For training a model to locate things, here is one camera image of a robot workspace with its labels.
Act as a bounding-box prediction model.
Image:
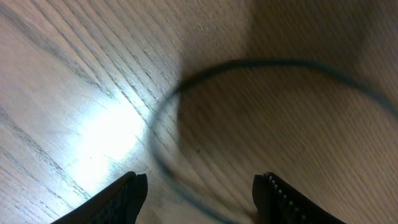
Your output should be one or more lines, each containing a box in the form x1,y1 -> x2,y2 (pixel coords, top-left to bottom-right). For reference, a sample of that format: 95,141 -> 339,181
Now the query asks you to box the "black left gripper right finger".
252,172 -> 344,224

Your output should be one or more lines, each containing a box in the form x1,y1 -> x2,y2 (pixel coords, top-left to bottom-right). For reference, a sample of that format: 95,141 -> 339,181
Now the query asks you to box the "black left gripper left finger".
55,171 -> 148,224

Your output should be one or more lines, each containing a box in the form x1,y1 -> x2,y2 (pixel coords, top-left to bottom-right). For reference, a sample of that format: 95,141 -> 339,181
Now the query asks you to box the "black blue-tip USB cable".
149,58 -> 398,224

